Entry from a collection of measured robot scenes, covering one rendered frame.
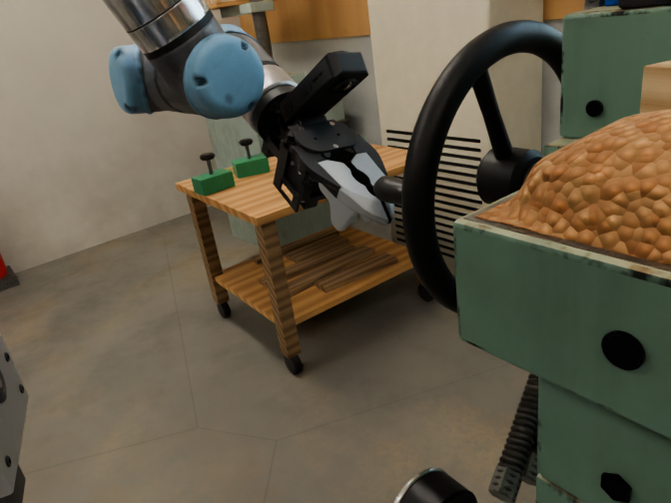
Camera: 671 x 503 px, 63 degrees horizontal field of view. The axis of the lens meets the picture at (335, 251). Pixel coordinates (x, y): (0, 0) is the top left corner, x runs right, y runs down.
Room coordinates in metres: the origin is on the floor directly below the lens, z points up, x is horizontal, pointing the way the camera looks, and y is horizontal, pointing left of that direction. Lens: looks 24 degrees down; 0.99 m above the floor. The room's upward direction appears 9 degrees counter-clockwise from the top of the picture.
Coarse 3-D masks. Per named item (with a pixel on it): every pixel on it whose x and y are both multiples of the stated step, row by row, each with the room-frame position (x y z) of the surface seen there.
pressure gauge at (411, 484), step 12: (432, 468) 0.28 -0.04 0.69; (420, 480) 0.27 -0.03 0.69; (432, 480) 0.27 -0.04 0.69; (444, 480) 0.27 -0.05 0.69; (408, 492) 0.26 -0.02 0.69; (420, 492) 0.26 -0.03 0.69; (432, 492) 0.26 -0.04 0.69; (444, 492) 0.26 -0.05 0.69; (456, 492) 0.26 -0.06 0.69; (468, 492) 0.27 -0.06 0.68
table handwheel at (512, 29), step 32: (512, 32) 0.49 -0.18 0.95; (544, 32) 0.52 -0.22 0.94; (448, 64) 0.47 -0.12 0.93; (480, 64) 0.47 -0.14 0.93; (448, 96) 0.45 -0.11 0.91; (480, 96) 0.49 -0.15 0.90; (416, 128) 0.45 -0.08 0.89; (448, 128) 0.45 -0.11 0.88; (416, 160) 0.43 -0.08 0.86; (512, 160) 0.49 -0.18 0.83; (416, 192) 0.43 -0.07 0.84; (480, 192) 0.51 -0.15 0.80; (512, 192) 0.48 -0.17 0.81; (416, 224) 0.43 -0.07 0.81; (416, 256) 0.43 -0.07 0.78; (448, 288) 0.44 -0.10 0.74
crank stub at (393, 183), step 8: (384, 176) 0.50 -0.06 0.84; (376, 184) 0.49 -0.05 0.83; (384, 184) 0.48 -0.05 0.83; (392, 184) 0.48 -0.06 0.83; (400, 184) 0.47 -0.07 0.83; (376, 192) 0.49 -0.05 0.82; (384, 192) 0.48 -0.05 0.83; (392, 192) 0.47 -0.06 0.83; (400, 192) 0.47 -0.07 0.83; (384, 200) 0.48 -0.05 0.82; (392, 200) 0.47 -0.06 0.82; (400, 200) 0.47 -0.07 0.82
